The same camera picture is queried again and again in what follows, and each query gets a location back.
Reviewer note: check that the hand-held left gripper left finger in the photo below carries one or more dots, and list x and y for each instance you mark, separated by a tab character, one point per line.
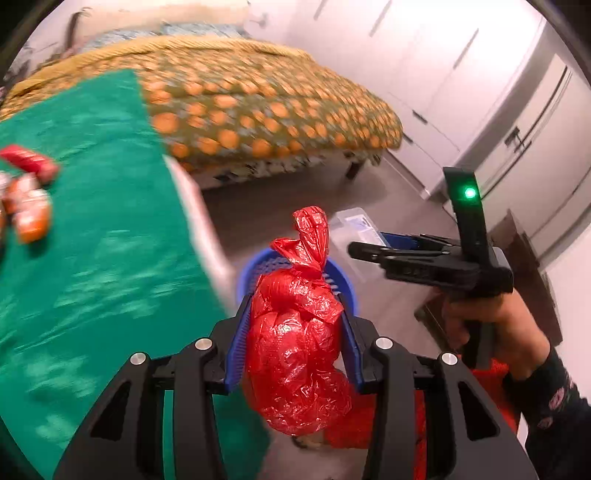
238	341

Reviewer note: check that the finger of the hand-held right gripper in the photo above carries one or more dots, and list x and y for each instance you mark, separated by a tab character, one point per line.
415	267
406	240

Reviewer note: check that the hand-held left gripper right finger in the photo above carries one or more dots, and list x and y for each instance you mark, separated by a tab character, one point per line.
348	341

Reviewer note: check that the red plastic bag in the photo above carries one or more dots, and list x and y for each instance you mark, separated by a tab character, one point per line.
291	332

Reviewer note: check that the clear plastic box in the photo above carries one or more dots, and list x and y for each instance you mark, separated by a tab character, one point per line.
355	221

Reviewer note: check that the blue plastic basket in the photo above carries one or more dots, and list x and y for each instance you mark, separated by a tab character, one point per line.
258	272

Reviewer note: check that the orange snack packet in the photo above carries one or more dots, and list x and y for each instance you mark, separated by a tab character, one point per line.
32	212

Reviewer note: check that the long red packet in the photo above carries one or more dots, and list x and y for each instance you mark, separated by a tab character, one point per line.
27	159

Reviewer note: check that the person's right forearm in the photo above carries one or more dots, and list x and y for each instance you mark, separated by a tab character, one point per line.
554	415

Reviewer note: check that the person's right hand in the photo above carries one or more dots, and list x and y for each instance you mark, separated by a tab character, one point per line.
517	332

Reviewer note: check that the dark wooden cabinet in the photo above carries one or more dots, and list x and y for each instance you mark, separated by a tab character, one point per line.
521	249

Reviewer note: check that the wooden bed leg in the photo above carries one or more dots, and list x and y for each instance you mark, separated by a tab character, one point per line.
353	170

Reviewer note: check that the orange pants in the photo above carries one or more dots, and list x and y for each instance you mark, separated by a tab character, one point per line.
491	381

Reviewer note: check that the pink striped cloth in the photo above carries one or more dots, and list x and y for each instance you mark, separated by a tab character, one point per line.
203	230

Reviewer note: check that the white door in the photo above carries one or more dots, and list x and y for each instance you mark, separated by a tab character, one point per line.
531	138

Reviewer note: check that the floral bed skirt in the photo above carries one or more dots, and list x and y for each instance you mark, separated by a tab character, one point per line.
277	166

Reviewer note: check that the green patterned cloth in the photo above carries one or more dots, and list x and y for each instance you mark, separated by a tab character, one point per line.
115	254

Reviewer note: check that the white wardrobe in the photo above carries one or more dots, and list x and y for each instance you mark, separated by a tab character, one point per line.
392	69

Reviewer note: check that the bed with orange-patterned cover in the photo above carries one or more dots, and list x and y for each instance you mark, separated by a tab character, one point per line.
254	101

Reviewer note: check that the teal patterned pillow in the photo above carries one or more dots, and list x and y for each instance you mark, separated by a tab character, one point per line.
120	39
198	28

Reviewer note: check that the yellow textured blanket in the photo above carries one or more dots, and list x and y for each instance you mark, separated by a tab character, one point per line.
138	48

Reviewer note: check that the cream padded headboard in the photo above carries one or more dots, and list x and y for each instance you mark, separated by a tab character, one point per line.
161	11

